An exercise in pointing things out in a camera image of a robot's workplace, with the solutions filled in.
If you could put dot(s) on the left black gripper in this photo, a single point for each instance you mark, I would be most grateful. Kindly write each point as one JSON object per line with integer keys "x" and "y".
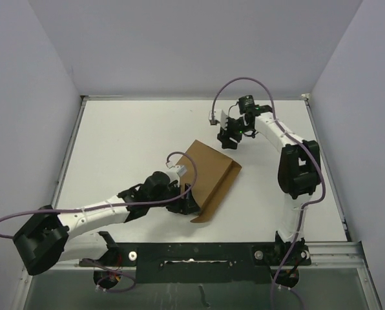
{"x": 187, "y": 205}

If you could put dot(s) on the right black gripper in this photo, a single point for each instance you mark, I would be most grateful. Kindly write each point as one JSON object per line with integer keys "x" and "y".
{"x": 225, "y": 135}

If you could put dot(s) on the brown cardboard box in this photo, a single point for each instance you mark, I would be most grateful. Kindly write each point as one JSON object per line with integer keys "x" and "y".
{"x": 216, "y": 175}

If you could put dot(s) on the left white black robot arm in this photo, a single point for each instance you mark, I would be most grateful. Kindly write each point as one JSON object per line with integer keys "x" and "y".
{"x": 50, "y": 236}

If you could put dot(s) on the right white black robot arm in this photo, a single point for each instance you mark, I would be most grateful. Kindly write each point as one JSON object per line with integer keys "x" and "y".
{"x": 299, "y": 170}

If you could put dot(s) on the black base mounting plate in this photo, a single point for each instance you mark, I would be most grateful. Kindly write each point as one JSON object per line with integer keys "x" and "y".
{"x": 201, "y": 263}

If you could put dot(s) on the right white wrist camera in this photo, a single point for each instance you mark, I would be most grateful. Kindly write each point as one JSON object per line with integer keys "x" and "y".
{"x": 219, "y": 117}

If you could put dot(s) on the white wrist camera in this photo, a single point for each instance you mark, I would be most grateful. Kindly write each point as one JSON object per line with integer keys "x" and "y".
{"x": 219, "y": 117}
{"x": 175, "y": 171}

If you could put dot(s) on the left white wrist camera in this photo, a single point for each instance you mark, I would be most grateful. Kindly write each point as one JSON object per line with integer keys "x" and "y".
{"x": 175, "y": 171}

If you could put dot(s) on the aluminium table frame rail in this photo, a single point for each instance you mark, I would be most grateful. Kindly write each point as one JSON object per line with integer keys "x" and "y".
{"x": 118, "y": 143}

